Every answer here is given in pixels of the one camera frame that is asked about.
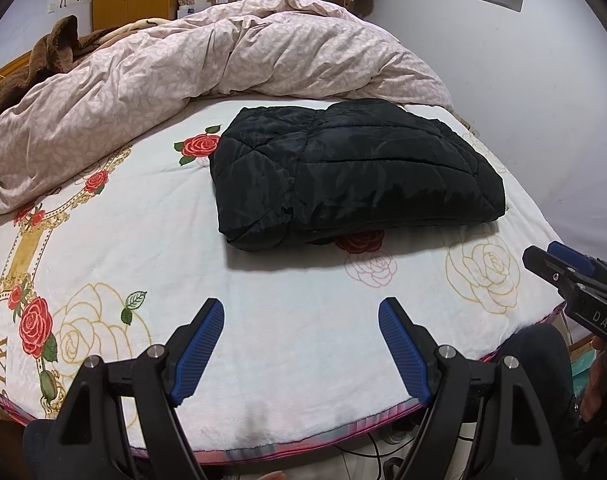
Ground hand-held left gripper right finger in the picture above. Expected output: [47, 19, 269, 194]
[378, 296, 581, 480]

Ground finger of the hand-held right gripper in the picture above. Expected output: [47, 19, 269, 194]
[522, 246, 585, 302]
[547, 241, 600, 277]

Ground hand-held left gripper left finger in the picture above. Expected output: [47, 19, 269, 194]
[22, 297, 226, 480]

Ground black puffer jacket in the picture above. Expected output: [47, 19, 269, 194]
[209, 99, 507, 252]

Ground person's right hand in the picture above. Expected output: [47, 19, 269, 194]
[578, 335, 607, 423]

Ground person's leg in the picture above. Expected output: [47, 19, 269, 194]
[483, 324, 580, 413]

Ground white rose-print bed sheet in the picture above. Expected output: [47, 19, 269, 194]
[0, 95, 567, 453]

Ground pink plaid mattress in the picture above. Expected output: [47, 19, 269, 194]
[0, 310, 569, 467]

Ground pink leaf-print duvet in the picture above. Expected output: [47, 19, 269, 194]
[0, 0, 457, 216]

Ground brown fleece blanket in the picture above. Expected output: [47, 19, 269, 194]
[0, 14, 134, 132]

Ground wooden headboard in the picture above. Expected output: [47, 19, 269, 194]
[0, 55, 40, 111]

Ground black floor cable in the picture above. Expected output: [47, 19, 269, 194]
[333, 430, 434, 472]

